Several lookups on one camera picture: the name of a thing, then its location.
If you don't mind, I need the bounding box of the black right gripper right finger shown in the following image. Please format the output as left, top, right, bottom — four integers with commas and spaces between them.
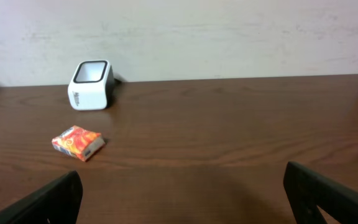
283, 162, 358, 224

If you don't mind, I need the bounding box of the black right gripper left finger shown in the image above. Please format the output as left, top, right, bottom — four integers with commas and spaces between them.
0, 171, 83, 224

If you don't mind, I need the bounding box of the small orange snack packet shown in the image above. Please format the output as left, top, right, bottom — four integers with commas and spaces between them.
52, 126, 106, 162

